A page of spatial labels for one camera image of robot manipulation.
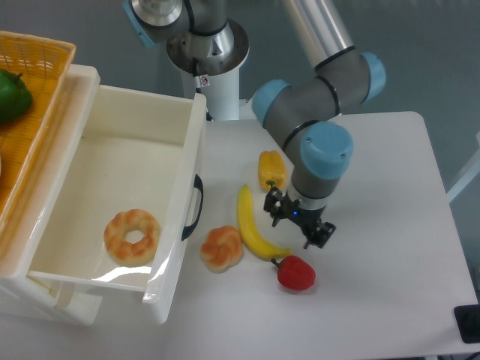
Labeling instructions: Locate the ring shaped bread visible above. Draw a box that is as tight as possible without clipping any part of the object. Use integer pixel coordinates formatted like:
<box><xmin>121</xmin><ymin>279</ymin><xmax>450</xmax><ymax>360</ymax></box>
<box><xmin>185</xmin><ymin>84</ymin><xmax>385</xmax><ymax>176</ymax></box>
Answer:
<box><xmin>103</xmin><ymin>208</ymin><xmax>161</xmax><ymax>267</ymax></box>

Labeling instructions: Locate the round twisted bread roll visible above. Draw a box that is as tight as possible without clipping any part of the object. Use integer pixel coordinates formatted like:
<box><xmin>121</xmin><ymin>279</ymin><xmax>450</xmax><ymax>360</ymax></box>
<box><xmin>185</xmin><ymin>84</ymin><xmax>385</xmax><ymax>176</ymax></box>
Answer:
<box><xmin>199</xmin><ymin>226</ymin><xmax>243</xmax><ymax>273</ymax></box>

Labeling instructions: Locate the black device at edge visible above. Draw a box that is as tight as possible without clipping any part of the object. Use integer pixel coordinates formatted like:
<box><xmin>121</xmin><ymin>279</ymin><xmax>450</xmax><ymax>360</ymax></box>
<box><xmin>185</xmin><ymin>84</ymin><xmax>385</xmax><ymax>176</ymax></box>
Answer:
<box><xmin>454</xmin><ymin>304</ymin><xmax>480</xmax><ymax>344</ymax></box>

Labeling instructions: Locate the green bell pepper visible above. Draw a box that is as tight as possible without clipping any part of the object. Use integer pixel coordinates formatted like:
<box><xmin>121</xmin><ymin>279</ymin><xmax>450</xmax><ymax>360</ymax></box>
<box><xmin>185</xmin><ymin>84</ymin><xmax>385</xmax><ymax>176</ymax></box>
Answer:
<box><xmin>0</xmin><ymin>69</ymin><xmax>33</xmax><ymax>124</ymax></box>

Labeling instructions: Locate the yellow banana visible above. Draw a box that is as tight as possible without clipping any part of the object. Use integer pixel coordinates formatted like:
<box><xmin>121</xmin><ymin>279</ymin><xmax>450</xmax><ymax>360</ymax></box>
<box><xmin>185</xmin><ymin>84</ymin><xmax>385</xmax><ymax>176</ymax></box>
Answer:
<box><xmin>236</xmin><ymin>184</ymin><xmax>292</xmax><ymax>261</ymax></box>

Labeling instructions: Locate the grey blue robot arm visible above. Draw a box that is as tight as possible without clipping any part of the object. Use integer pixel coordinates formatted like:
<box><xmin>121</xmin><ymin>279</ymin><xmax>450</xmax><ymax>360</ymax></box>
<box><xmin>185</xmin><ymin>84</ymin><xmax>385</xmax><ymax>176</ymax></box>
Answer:
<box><xmin>123</xmin><ymin>1</ymin><xmax>386</xmax><ymax>248</ymax></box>

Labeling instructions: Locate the orange plastic basket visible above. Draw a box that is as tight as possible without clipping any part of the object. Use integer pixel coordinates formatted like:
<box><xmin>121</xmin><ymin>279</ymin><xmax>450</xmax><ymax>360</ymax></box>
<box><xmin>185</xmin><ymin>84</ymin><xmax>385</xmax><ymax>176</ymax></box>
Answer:
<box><xmin>1</xmin><ymin>31</ymin><xmax>76</xmax><ymax>227</ymax></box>

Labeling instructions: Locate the red bell pepper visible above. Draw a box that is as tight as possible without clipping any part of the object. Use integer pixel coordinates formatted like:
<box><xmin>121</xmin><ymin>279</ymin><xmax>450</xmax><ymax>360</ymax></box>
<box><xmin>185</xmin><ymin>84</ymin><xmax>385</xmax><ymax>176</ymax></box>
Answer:
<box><xmin>271</xmin><ymin>255</ymin><xmax>317</xmax><ymax>291</ymax></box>

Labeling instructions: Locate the white top drawer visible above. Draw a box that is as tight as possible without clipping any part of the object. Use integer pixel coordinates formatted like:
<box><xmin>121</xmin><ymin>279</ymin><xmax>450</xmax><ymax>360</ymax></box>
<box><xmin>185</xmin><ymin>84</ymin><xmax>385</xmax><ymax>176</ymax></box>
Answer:
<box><xmin>28</xmin><ymin>85</ymin><xmax>206</xmax><ymax>325</ymax></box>

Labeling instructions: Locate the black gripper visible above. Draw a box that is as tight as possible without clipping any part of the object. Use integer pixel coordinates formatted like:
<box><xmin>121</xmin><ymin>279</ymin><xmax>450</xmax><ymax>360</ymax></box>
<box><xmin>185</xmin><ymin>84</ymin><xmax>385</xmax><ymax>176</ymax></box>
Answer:
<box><xmin>263</xmin><ymin>187</ymin><xmax>336</xmax><ymax>249</ymax></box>

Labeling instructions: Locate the yellow bell pepper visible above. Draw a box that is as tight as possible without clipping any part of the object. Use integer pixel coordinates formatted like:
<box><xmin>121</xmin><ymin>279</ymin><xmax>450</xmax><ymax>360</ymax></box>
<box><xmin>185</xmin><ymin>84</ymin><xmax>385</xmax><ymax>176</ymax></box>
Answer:
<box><xmin>257</xmin><ymin>150</ymin><xmax>287</xmax><ymax>191</ymax></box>

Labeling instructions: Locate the white drawer cabinet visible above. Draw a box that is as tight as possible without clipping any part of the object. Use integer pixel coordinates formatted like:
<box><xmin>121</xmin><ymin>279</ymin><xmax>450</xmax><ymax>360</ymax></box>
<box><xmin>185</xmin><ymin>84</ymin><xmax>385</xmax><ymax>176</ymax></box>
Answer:
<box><xmin>1</xmin><ymin>64</ymin><xmax>101</xmax><ymax>326</ymax></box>

